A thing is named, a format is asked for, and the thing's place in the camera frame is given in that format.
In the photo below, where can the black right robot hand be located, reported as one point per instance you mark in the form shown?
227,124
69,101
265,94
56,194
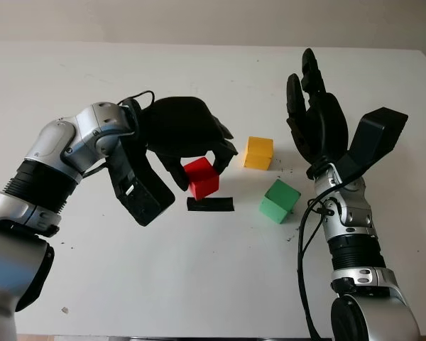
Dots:
326,131

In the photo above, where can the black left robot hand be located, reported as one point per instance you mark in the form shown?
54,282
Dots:
181,124

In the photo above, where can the red cube block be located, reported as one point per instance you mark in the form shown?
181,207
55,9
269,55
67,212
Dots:
204,177

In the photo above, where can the yellow cube block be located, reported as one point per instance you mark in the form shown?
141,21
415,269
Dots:
258,152

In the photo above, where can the green cube block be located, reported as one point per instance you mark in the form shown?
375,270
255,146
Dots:
278,202

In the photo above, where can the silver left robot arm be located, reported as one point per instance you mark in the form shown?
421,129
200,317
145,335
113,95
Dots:
57,142

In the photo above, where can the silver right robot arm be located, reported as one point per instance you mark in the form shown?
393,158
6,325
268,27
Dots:
355,255

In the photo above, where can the black tape strip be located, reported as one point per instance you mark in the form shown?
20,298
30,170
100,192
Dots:
216,206

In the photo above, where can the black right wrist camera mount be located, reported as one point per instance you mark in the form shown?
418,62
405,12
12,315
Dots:
376,135

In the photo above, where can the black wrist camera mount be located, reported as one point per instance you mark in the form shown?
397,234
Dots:
376,135
142,195

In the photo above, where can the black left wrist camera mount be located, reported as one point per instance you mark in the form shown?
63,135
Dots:
142,195

